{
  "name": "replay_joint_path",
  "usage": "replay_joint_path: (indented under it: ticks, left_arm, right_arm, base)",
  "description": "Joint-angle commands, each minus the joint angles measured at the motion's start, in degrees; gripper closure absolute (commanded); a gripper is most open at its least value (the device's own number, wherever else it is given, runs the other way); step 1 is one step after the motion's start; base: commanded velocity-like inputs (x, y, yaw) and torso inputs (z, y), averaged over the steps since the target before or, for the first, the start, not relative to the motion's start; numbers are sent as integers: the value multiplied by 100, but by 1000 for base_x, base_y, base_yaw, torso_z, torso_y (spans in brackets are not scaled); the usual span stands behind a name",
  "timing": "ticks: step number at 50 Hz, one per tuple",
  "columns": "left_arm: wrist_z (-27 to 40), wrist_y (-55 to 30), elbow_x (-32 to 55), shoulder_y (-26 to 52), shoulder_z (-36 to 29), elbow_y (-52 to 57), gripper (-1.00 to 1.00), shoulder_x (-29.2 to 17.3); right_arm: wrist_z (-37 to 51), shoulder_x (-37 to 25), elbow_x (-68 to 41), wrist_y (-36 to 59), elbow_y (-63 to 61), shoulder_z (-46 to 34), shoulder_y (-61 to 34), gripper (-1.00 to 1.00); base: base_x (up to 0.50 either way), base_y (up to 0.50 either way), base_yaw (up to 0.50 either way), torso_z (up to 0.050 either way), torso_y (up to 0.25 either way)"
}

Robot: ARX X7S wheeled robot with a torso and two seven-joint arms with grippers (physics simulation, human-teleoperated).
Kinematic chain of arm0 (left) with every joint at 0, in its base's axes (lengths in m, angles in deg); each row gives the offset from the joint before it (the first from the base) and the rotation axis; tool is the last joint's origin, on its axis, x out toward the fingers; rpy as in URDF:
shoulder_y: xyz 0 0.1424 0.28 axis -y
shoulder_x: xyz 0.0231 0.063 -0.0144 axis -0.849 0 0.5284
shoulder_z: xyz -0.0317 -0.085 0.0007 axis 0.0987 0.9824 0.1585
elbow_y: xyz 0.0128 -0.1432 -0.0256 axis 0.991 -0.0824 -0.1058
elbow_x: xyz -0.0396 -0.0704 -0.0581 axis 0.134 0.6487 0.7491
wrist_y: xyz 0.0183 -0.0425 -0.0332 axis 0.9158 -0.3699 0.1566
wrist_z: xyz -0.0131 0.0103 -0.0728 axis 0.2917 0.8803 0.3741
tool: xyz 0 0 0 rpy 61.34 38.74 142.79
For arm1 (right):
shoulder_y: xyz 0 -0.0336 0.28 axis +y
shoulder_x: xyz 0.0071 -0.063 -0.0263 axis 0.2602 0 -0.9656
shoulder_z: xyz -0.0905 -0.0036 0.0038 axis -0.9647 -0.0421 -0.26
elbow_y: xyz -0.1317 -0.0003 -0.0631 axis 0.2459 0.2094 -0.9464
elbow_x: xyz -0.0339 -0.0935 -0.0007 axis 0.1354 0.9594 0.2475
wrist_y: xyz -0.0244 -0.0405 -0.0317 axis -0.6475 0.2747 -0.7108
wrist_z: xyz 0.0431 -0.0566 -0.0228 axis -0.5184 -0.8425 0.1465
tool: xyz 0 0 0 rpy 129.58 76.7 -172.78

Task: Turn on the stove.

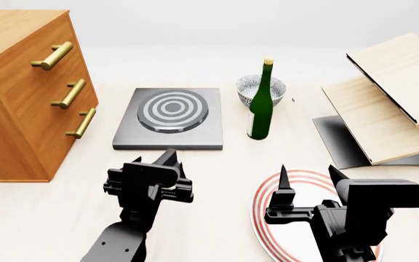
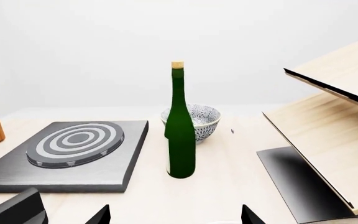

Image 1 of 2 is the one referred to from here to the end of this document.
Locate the large wooden drawer front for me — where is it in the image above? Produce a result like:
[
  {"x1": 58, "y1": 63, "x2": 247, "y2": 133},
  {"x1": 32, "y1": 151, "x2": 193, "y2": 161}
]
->
[{"x1": 0, "y1": 13, "x2": 82, "y2": 110}]

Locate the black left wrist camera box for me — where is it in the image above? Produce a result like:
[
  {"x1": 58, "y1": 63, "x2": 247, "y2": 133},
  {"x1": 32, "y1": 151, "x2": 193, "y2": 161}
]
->
[{"x1": 123, "y1": 162, "x2": 180, "y2": 190}]

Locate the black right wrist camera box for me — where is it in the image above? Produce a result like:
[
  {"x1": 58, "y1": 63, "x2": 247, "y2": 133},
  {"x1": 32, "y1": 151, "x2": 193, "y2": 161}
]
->
[{"x1": 341, "y1": 178, "x2": 419, "y2": 209}]

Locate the large light wooden rack shelf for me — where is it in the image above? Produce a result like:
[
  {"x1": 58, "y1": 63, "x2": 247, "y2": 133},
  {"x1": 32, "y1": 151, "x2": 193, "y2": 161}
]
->
[{"x1": 320, "y1": 74, "x2": 419, "y2": 166}]

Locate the patterned glass bowl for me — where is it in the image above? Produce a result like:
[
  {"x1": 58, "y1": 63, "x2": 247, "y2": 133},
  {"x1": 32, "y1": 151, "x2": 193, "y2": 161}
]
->
[{"x1": 235, "y1": 74, "x2": 288, "y2": 108}]

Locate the black curved rack base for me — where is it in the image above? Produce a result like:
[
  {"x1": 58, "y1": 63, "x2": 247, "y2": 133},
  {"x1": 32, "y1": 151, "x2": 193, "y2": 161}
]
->
[{"x1": 311, "y1": 114, "x2": 419, "y2": 170}]

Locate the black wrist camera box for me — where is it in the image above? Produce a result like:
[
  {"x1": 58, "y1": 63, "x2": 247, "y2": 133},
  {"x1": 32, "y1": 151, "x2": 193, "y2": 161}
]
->
[
  {"x1": 341, "y1": 178, "x2": 419, "y2": 209},
  {"x1": 123, "y1": 162, "x2": 180, "y2": 190}
]

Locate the long brass drawer handle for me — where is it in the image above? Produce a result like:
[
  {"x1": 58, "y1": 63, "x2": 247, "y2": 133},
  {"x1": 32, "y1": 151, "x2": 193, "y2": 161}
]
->
[{"x1": 31, "y1": 41, "x2": 74, "y2": 71}]

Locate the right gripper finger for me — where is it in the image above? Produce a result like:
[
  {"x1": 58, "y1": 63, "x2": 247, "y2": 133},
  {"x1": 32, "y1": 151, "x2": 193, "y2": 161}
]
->
[
  {"x1": 270, "y1": 164, "x2": 297, "y2": 210},
  {"x1": 327, "y1": 164, "x2": 351, "y2": 205}
]

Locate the small light wooden rack shelf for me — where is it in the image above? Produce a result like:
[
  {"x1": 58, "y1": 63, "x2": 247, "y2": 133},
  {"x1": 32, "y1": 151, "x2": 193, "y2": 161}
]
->
[{"x1": 345, "y1": 32, "x2": 419, "y2": 127}]

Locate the white plate with red rings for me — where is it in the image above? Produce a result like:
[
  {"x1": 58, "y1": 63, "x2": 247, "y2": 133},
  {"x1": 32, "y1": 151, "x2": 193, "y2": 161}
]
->
[{"x1": 250, "y1": 169, "x2": 383, "y2": 262}]

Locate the round ringed stove burner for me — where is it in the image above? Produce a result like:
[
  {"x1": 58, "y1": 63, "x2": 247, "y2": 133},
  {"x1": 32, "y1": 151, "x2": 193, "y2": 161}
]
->
[{"x1": 136, "y1": 88, "x2": 210, "y2": 134}]

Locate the short brass drawer handle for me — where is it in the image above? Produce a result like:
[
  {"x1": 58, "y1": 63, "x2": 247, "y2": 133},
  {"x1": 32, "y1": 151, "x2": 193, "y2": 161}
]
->
[{"x1": 65, "y1": 107, "x2": 97, "y2": 140}]

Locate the green glass wine bottle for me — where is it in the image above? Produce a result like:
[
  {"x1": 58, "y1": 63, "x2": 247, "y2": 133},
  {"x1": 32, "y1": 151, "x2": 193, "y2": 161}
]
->
[{"x1": 246, "y1": 56, "x2": 275, "y2": 141}]

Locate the grey square stove base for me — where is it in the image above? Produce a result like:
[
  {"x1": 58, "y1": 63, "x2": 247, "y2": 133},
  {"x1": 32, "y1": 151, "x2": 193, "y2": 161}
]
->
[{"x1": 112, "y1": 87, "x2": 224, "y2": 151}]

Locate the medium brass drawer handle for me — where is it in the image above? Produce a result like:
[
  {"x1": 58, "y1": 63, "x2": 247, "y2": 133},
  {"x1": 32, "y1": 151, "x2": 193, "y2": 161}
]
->
[{"x1": 50, "y1": 79, "x2": 87, "y2": 111}]

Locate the wooden drawer cabinet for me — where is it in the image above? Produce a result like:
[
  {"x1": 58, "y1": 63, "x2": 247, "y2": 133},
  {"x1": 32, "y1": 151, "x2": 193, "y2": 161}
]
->
[{"x1": 0, "y1": 9, "x2": 100, "y2": 183}]

